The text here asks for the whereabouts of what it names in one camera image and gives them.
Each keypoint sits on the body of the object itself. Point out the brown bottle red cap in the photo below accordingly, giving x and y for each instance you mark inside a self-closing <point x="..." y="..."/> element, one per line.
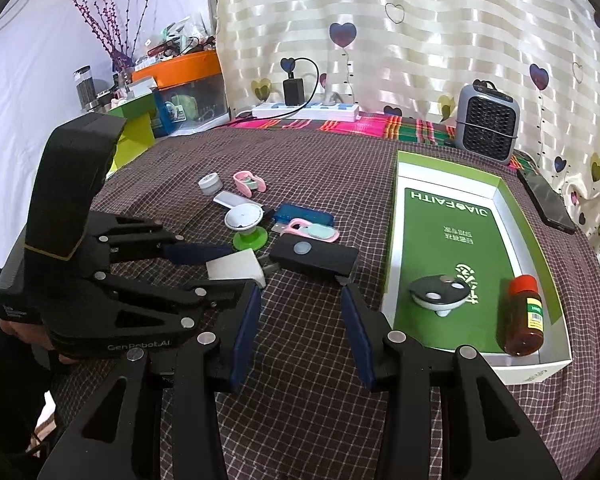
<point x="524" y="317"/>

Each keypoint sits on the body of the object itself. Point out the black white round gadget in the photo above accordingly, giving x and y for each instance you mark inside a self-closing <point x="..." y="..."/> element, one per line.
<point x="440" y="294"/>

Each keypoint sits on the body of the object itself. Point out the small white round jar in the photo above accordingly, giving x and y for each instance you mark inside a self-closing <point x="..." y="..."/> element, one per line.
<point x="210" y="184"/>

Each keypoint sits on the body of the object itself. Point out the black rectangular device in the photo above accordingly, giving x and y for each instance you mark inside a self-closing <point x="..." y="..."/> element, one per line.
<point x="313" y="257"/>

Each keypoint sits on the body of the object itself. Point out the white disc green base stand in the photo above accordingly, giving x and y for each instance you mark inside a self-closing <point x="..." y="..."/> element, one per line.
<point x="244" y="220"/>

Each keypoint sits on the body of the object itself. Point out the person's left hand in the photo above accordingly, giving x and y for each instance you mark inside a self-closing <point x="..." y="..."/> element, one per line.
<point x="22" y="335"/>

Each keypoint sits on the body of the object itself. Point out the pink clip with teal pad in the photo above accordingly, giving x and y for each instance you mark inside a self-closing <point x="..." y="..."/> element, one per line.
<point x="313" y="231"/>

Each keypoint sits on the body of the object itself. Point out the blue card reader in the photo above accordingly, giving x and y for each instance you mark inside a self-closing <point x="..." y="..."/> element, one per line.
<point x="287" y="212"/>

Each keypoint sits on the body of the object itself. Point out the silver usb device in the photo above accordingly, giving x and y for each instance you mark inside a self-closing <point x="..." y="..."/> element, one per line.
<point x="231" y="200"/>

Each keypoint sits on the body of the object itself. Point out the orange lid storage bin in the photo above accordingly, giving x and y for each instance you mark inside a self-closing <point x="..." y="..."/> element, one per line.
<point x="189" y="93"/>

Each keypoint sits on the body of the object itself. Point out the green white cardboard box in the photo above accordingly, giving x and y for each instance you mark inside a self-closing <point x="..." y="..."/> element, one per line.
<point x="455" y="220"/>

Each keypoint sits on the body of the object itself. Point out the white cube charger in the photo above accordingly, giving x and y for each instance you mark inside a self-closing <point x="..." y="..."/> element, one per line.
<point x="242" y="265"/>

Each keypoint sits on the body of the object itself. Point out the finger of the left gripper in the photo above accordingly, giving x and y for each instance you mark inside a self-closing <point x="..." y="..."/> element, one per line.
<point x="160" y="245"/>
<point x="115" y="294"/>

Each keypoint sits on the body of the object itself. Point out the purple flower branches vase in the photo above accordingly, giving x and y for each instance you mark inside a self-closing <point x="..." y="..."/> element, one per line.
<point x="113" y="29"/>

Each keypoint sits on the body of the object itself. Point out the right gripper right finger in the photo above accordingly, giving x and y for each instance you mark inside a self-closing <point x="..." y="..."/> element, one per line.
<point x="485" y="433"/>

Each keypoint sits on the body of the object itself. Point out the heart patterned curtain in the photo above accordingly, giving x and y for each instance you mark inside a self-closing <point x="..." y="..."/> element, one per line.
<point x="414" y="57"/>

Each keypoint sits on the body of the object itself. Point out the green yellow box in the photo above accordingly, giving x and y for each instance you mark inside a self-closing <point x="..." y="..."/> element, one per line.
<point x="137" y="135"/>

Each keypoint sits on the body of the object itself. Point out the black power adapter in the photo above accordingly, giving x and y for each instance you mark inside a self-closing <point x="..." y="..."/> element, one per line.
<point x="293" y="88"/>

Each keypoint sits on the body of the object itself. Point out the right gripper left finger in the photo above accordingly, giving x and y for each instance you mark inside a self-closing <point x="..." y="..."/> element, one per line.
<point x="116" y="434"/>

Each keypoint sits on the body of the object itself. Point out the white power strip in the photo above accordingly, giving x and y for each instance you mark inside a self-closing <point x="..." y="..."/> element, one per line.
<point x="339" y="112"/>

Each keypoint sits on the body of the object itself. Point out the grey portable heater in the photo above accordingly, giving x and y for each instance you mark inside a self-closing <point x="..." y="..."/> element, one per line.
<point x="487" y="121"/>

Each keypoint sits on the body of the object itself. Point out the colourful plaid blanket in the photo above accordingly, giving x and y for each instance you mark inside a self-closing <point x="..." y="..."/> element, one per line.
<point x="404" y="129"/>

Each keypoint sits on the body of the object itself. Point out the brown checkered bedsheet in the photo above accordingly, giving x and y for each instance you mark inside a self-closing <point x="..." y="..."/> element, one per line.
<point x="302" y="412"/>

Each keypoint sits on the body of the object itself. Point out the black smartphone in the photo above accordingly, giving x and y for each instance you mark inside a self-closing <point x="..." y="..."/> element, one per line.
<point x="547" y="202"/>

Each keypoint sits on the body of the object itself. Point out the pink nail clipper case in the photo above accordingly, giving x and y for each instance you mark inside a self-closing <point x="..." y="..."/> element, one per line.
<point x="247" y="183"/>

